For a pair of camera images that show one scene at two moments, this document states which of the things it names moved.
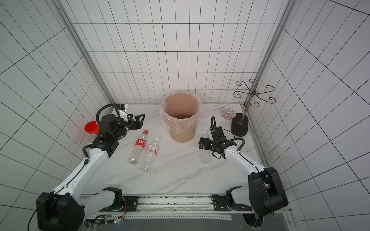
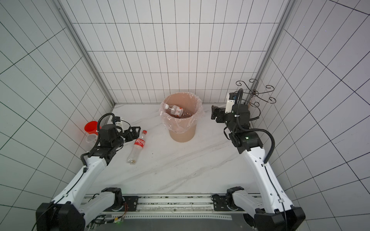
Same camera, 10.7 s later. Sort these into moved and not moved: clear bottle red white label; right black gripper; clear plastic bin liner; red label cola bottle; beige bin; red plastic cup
Moved: clear bottle red white label; right black gripper
Not moved: beige bin; red plastic cup; clear plastic bin liner; red label cola bottle
